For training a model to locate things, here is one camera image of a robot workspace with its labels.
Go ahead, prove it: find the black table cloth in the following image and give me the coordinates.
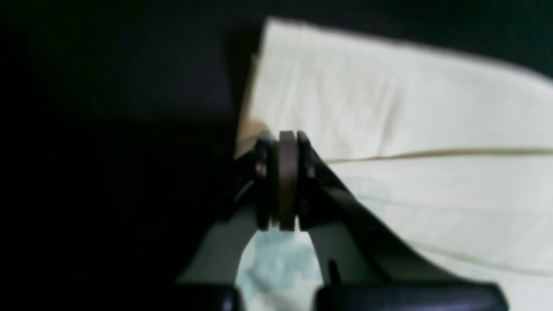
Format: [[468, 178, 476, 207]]
[[1, 0, 552, 311]]

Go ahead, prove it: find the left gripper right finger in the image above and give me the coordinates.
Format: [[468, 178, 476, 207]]
[[278, 131, 509, 311]]

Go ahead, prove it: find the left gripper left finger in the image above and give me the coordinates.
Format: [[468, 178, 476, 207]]
[[176, 131, 278, 311]]

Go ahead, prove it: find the light green T-shirt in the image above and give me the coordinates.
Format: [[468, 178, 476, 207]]
[[235, 17, 553, 311]]

